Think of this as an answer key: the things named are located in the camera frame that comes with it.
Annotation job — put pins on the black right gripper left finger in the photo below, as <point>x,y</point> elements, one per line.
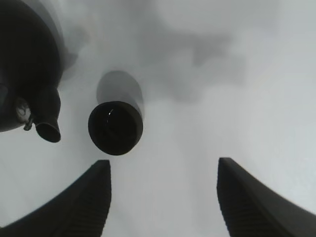
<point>81,210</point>

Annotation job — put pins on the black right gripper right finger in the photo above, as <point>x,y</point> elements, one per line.
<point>251,209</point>

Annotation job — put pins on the small black teacup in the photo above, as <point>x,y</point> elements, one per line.
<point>115,127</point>

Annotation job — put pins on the black round teapot kettle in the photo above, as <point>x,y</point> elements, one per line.
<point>30,70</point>

